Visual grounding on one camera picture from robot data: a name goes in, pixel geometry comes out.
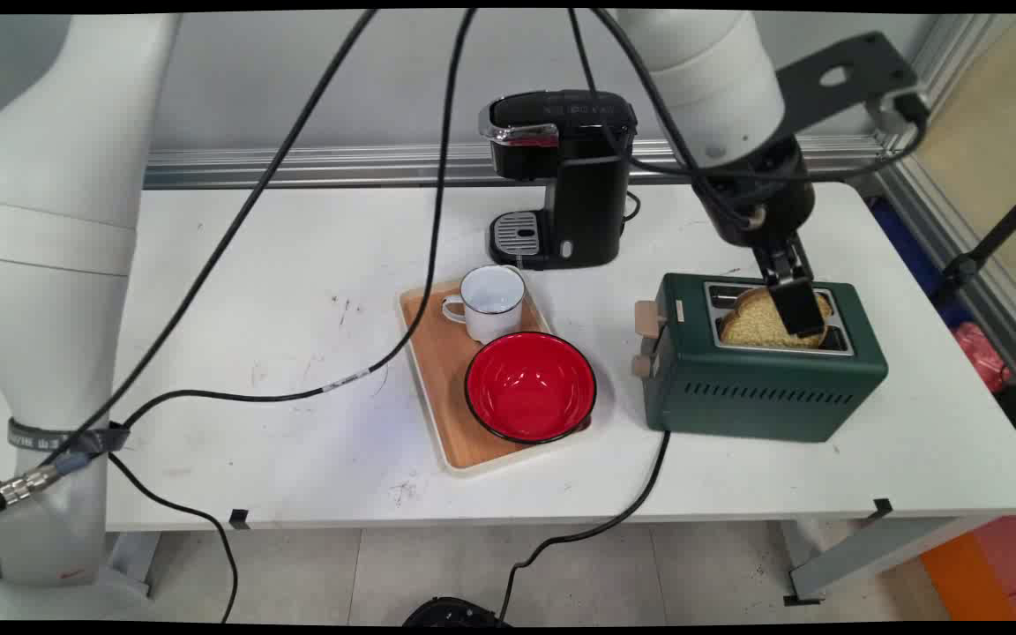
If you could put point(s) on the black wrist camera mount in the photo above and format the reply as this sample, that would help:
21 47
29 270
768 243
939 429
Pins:
847 84

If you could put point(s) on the toasted bread slice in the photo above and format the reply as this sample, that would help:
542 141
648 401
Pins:
759 322

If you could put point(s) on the grey table leg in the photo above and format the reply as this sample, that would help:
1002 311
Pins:
878 547

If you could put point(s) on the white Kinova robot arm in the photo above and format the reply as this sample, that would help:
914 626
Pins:
58 220

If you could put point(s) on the green two-slot toaster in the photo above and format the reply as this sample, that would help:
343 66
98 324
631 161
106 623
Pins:
759 370

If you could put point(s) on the aluminium frame rail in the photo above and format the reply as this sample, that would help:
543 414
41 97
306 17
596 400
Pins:
402 165

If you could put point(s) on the black round object on floor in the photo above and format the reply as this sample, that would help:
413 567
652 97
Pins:
451 612

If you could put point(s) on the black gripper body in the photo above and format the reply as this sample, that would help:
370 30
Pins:
759 194

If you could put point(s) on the white enamel mug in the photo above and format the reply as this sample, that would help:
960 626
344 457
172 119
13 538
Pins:
490 304

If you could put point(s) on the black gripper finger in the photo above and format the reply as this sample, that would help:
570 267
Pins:
797 300
764 265

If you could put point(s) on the black tripod stand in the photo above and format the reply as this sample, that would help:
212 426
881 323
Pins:
993 238

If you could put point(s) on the wooden serving tray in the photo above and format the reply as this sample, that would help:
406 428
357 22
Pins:
446 370

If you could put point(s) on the red bowl with black rim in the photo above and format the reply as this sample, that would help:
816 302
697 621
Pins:
530 386

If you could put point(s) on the black coffee machine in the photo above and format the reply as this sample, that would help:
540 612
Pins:
561 176

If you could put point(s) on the red plastic bag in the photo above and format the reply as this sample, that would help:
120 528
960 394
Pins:
984 353

